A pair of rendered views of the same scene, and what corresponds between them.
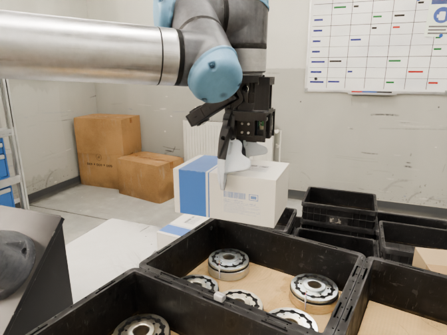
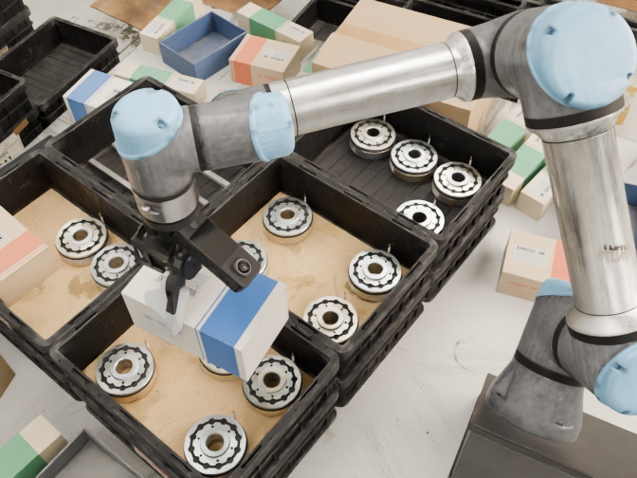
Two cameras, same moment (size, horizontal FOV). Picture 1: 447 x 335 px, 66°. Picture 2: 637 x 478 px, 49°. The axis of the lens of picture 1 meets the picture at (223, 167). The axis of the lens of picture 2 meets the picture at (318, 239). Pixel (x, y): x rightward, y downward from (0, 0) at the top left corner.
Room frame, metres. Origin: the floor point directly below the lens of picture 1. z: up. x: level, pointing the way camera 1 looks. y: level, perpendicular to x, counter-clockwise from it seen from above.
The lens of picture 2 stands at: (1.17, 0.21, 1.95)
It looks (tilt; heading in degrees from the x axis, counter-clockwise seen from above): 52 degrees down; 187
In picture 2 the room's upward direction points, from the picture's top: 1 degrees counter-clockwise
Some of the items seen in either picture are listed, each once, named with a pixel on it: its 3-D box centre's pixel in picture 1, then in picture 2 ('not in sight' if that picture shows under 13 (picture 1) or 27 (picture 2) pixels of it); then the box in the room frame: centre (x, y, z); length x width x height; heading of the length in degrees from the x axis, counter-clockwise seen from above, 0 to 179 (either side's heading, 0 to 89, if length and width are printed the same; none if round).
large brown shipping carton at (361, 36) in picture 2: not in sight; (408, 82); (-0.24, 0.27, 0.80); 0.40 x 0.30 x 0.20; 71
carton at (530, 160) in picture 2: not in sight; (526, 164); (-0.05, 0.57, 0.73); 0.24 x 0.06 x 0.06; 146
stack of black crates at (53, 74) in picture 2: not in sight; (62, 97); (-0.62, -0.94, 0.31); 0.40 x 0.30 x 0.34; 159
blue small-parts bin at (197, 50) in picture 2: not in sight; (205, 46); (-0.41, -0.31, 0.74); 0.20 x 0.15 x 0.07; 144
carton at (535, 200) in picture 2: not in sight; (555, 177); (-0.01, 0.64, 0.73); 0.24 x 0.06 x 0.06; 144
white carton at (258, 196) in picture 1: (232, 187); (208, 305); (0.65, -0.02, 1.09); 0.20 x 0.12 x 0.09; 69
